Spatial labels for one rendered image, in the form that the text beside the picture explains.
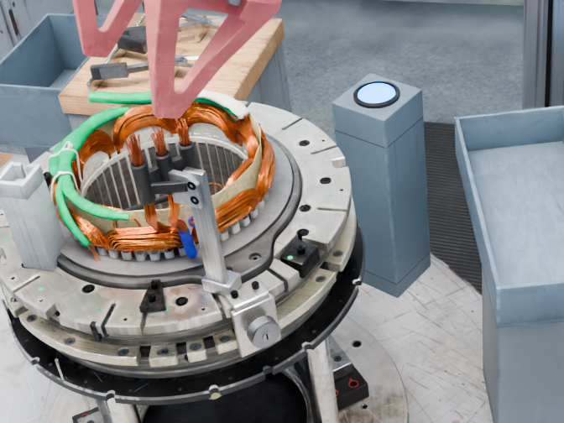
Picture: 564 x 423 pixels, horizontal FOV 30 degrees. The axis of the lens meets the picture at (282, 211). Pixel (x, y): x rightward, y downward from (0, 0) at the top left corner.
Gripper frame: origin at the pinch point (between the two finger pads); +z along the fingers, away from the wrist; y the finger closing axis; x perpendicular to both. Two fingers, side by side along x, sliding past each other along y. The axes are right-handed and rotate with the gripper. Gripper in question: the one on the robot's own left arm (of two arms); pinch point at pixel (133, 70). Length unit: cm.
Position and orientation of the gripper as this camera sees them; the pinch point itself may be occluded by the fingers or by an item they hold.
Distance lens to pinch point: 55.6
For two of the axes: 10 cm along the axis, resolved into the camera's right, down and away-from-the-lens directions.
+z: -2.9, 8.8, 3.7
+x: 7.9, 0.0, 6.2
